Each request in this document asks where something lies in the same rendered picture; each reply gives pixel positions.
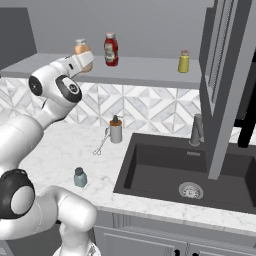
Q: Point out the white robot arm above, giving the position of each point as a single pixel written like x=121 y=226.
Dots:
x=20 y=140

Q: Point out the grey cabinet shelf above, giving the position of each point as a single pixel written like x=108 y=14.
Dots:
x=143 y=71

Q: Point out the yellow shaker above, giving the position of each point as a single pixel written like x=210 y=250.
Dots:
x=183 y=63

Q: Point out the blue-grey shaker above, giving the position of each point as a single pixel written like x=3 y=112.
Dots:
x=80 y=179

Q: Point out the metal whisk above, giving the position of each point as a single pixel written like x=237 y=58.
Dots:
x=101 y=146

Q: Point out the plain grey cabinet door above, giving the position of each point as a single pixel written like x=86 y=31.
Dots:
x=15 y=36

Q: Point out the grey base cupboard door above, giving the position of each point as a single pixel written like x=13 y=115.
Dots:
x=140 y=245
x=223 y=250

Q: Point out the grey tap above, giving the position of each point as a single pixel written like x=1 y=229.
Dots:
x=196 y=131

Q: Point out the peach bottle with grey cap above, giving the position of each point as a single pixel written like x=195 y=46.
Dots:
x=81 y=48

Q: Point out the grey soap dispenser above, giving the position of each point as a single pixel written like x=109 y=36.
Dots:
x=116 y=132

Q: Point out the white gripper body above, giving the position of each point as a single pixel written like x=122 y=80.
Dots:
x=84 y=61

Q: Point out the red ketchup bottle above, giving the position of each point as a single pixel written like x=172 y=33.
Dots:
x=111 y=50

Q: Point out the grey cabinet door with window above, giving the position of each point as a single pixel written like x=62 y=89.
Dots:
x=226 y=83

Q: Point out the dark grey sink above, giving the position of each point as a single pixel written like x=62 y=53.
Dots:
x=156 y=170

